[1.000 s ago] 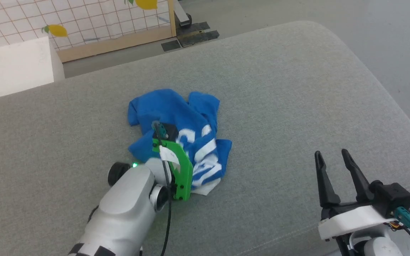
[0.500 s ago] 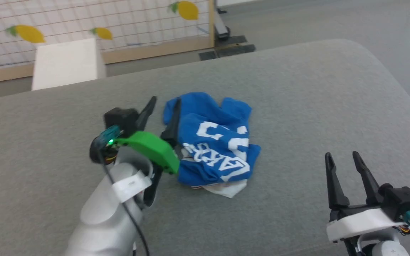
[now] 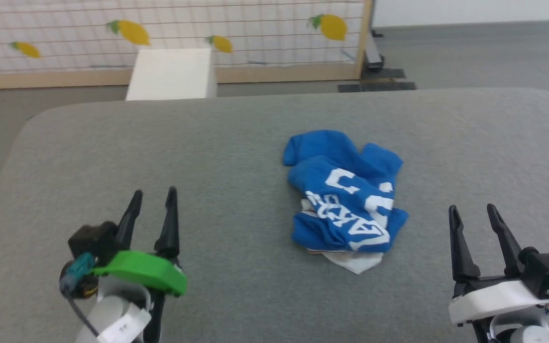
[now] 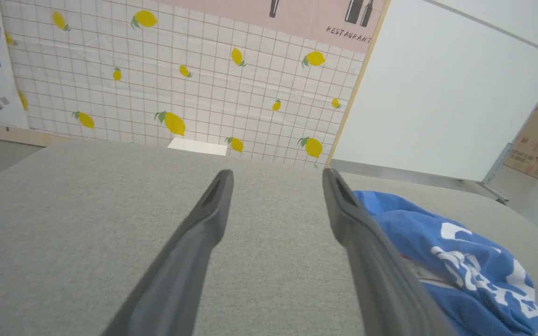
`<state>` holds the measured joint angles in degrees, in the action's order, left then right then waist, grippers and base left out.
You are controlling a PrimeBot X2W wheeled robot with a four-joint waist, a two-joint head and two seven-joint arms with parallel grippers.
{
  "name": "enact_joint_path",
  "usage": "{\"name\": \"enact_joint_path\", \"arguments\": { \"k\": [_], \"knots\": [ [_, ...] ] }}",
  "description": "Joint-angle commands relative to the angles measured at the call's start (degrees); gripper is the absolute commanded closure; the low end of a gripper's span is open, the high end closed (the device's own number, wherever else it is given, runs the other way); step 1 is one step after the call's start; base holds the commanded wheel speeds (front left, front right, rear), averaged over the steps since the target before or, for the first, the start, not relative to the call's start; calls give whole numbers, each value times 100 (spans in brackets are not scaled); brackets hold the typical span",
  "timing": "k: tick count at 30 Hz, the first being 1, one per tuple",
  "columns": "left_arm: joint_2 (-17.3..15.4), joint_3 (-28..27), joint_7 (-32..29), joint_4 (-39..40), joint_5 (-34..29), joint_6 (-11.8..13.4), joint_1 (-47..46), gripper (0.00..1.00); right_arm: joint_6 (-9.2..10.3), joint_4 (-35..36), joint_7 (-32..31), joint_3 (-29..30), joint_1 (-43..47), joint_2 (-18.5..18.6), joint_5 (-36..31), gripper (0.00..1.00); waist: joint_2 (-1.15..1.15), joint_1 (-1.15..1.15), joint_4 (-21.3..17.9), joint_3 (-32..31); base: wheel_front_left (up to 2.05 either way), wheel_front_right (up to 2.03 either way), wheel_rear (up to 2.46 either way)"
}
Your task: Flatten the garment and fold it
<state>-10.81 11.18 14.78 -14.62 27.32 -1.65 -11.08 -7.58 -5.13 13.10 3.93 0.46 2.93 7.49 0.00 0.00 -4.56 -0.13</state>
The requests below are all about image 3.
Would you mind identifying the white box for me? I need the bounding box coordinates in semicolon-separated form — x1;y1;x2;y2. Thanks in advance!
125;48;218;101

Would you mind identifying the small black floor mat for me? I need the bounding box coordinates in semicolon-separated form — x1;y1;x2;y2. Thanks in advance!
360;68;407;81

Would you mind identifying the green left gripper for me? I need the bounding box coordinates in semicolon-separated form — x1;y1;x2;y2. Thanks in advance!
91;186;188;343

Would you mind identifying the blue and white jersey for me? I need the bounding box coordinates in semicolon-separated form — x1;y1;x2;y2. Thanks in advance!
283;130;409;275

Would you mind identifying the long black floor mat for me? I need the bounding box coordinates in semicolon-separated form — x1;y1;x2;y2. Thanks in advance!
337;81;417;93

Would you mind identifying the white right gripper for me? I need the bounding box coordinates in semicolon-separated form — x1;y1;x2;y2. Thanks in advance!
448;203;549;343

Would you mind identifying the grey metal partition foot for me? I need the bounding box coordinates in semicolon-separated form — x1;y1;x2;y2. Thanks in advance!
361;30;385;72

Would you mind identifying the teal plug left cable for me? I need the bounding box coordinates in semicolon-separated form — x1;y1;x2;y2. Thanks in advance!
60;252;100;340

